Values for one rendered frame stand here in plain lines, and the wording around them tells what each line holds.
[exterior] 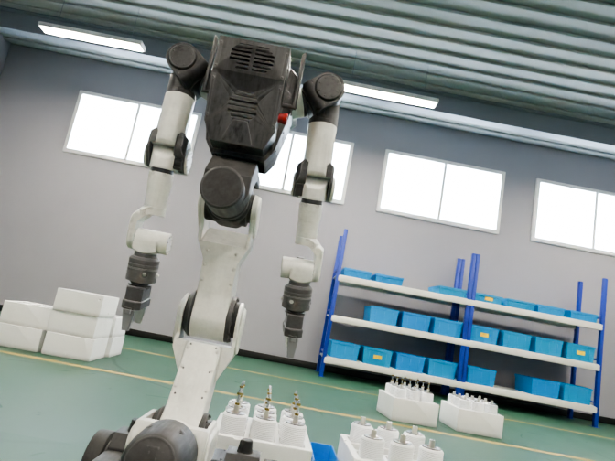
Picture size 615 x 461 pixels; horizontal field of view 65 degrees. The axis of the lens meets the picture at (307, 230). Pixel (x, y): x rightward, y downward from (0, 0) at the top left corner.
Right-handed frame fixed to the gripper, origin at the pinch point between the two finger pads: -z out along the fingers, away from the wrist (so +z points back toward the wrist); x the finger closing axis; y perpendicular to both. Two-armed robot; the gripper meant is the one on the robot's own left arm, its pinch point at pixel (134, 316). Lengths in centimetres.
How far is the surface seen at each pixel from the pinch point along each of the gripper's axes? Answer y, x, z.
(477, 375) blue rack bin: -303, 476, -108
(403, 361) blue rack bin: -206, 477, -109
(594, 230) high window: -484, 588, 119
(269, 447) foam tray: -48, 35, -47
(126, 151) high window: 237, 584, 99
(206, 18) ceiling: 119, 445, 264
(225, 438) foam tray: -31, 35, -47
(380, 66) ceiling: -102, 471, 258
